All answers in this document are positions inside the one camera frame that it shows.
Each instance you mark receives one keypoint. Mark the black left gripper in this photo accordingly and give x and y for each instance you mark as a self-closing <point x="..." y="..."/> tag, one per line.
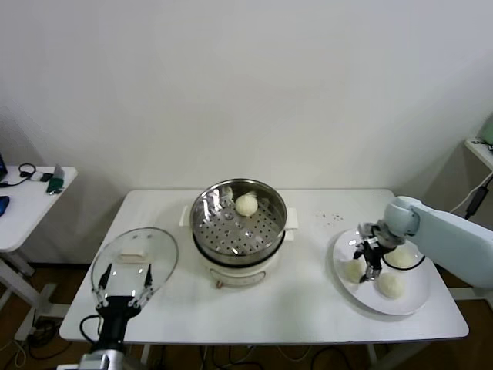
<point x="115" y="320"/>

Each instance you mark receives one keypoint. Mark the white round plate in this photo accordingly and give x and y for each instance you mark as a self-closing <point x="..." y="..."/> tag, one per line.
<point x="346" y="246"/>

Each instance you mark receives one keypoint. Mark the black object on shelf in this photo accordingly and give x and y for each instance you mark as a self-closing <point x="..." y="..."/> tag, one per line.
<point x="489" y="147"/>

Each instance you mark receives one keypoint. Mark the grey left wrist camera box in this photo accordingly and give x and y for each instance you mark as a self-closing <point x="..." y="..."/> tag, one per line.
<point x="94" y="361"/>

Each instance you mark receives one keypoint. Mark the small white device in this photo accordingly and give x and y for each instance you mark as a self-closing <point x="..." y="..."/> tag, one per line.
<point x="36" y="177"/>

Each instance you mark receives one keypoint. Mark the white steamed baozi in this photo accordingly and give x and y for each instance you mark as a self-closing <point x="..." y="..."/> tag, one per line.
<point x="392" y="287"/>
<point x="245" y="205"/>
<point x="402" y="259"/>
<point x="352" y="271"/>

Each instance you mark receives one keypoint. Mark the dark crumbs scatter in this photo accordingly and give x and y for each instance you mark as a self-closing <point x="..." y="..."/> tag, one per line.
<point x="330" y="217"/>

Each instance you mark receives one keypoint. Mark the pale green object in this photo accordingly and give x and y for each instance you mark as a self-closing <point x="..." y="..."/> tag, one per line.
<point x="487" y="129"/>

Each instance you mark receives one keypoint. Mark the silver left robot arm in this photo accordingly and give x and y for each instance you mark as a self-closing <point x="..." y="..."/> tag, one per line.
<point x="121" y="360"/>

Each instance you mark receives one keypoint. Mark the black power adapter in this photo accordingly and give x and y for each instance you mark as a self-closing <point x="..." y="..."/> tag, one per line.
<point x="475" y="200"/>

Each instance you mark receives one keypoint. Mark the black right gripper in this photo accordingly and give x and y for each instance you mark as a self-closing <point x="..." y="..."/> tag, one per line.
<point x="373" y="256"/>

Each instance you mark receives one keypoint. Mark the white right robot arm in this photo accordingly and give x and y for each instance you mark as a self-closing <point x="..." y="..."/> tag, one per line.
<point x="454" y="243"/>

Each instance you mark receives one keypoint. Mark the green holder object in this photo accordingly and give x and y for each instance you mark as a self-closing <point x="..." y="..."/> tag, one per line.
<point x="56" y="185"/>

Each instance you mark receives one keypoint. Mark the white electric cooker pot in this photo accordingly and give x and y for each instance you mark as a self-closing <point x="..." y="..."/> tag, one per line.
<point x="239" y="275"/>

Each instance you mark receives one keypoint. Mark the blue object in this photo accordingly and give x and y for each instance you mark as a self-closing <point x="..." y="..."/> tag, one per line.
<point x="3" y="206"/>

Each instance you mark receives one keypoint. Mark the stainless steel steamer basket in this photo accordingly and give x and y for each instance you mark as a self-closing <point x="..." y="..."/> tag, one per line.
<point x="239" y="235"/>

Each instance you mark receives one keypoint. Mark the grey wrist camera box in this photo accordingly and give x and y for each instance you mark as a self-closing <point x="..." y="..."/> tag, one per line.
<point x="369" y="230"/>
<point x="94" y="361"/>

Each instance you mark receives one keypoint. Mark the small black device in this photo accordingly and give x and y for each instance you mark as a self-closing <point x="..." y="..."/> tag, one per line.
<point x="46" y="177"/>

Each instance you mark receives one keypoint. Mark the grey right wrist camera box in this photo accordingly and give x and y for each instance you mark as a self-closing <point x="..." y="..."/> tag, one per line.
<point x="369" y="230"/>

